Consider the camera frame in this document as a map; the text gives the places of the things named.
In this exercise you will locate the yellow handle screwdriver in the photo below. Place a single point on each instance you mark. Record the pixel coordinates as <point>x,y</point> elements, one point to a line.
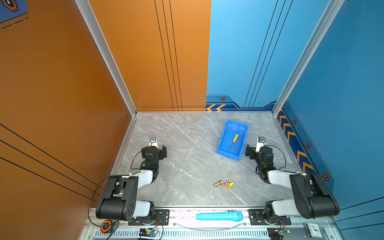
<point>233,142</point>

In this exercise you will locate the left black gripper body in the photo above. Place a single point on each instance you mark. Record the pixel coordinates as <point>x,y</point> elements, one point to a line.
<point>157,163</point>

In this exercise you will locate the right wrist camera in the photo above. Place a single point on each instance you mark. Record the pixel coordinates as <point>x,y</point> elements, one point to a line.
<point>261,143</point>

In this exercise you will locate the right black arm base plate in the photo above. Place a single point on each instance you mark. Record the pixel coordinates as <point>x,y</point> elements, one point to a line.
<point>259,217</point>

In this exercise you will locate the orange black tape measure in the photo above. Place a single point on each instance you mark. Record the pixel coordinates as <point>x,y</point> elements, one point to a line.
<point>106,227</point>

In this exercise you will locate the cyan plastic cylinder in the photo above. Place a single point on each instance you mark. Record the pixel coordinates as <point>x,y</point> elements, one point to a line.
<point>234,216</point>

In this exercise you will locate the white desk clock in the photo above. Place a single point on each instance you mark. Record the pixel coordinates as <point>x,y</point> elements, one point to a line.
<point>314,231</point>

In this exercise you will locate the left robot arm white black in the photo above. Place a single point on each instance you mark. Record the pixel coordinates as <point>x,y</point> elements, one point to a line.
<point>119,201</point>

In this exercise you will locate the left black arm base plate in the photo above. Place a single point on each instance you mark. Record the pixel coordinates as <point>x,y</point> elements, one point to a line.
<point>162,215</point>

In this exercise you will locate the small circuit board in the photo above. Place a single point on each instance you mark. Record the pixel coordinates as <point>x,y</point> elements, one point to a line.
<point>148,234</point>
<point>277,234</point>

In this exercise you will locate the right small circuit board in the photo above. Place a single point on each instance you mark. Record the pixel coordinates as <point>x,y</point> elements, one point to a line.
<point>277,234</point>

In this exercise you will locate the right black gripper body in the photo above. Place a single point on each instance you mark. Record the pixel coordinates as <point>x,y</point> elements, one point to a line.
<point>259,164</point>

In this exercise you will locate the small brass fitting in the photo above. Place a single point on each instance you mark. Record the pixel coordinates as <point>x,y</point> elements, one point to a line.
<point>219,183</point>

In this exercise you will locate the left small circuit board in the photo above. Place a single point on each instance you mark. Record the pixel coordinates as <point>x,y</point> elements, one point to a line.
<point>148,234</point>

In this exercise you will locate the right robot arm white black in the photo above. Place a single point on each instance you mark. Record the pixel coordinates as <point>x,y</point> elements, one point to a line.
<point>312,197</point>

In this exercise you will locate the blue plastic bin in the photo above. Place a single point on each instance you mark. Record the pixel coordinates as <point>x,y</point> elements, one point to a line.
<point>230,130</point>

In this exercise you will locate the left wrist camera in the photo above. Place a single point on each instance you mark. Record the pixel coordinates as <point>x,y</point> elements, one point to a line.
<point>153,142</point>

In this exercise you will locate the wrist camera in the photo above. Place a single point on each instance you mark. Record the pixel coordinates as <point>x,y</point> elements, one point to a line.
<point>261,143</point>
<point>153,142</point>

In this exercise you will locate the small colourful battery pack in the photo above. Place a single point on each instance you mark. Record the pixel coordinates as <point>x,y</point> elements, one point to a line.
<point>228,184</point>

